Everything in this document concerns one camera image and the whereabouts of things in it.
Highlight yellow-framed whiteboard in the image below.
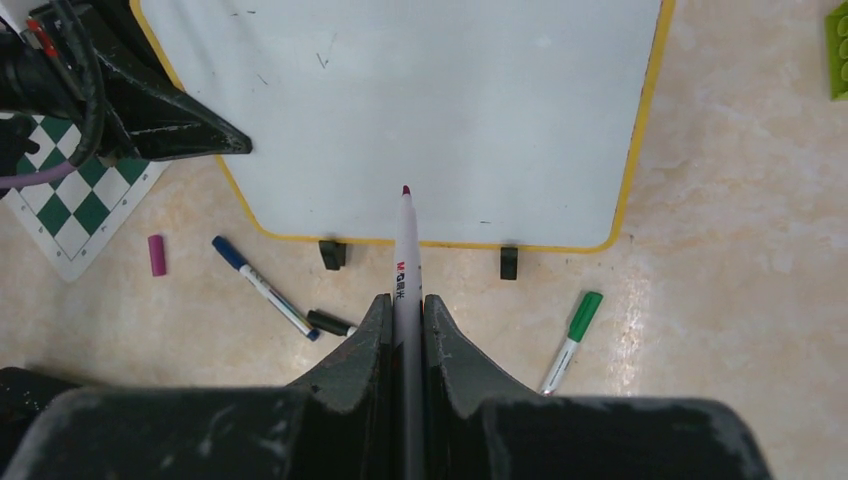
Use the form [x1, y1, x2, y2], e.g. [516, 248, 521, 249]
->
[131, 1, 675, 254]

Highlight green white chess mat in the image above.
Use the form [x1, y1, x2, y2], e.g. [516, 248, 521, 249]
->
[0, 113, 170, 284]

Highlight magenta marker body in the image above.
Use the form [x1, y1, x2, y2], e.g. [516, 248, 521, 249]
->
[393, 185, 426, 479]

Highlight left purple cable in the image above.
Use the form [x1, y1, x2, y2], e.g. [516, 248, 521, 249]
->
[0, 158, 81, 191]

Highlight green capped marker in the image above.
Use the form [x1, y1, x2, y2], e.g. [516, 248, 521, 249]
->
[540, 291, 603, 396]

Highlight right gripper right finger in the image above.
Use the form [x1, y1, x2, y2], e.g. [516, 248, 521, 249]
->
[423, 295, 771, 479]

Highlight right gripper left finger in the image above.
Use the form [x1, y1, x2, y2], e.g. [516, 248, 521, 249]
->
[3, 294, 393, 479]

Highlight green white toy block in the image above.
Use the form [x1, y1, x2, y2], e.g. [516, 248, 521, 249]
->
[824, 1, 847, 101]

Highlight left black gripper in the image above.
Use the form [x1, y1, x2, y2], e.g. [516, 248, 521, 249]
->
[1, 1, 253, 161]

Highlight black capped marker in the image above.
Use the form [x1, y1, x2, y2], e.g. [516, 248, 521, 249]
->
[306, 310, 357, 337]

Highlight magenta marker cap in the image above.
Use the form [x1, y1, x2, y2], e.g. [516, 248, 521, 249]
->
[147, 234, 167, 277]

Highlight blue capped marker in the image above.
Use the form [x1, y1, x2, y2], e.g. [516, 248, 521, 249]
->
[211, 236, 320, 342]

